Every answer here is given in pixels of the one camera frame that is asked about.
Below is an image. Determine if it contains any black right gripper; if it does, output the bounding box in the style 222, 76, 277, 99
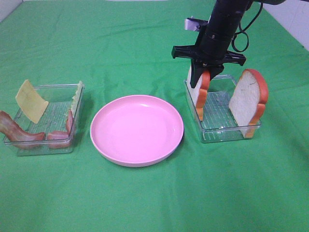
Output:
171, 26, 246, 88

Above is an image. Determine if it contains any toast bread slice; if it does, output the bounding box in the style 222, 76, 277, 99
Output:
186, 67, 210, 121
229, 69, 268, 139

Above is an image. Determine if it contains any green lettuce leaf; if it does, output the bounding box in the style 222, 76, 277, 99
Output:
70, 81, 84, 116

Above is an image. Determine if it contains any bacon strip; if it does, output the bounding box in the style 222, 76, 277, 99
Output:
0, 110, 45, 142
47, 110, 73, 149

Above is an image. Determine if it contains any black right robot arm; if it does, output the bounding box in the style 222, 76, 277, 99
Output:
171, 0, 252, 88

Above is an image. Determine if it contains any clear right bread tray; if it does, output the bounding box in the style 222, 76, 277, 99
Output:
184, 75, 261, 143

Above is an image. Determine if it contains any pink round plate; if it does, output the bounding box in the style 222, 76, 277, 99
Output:
90, 95, 184, 167

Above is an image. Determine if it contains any green tablecloth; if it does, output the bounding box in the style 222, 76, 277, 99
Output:
0, 0, 309, 232

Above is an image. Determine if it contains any clear left ingredient tray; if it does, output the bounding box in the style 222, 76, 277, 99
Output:
3, 84, 84, 156

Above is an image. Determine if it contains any yellow cheese slice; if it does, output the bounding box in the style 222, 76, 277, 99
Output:
15, 79, 49, 124

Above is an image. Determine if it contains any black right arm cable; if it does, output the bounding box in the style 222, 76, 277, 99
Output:
231, 0, 264, 53

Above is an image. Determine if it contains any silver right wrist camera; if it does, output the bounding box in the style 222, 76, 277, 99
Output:
184, 17, 208, 32

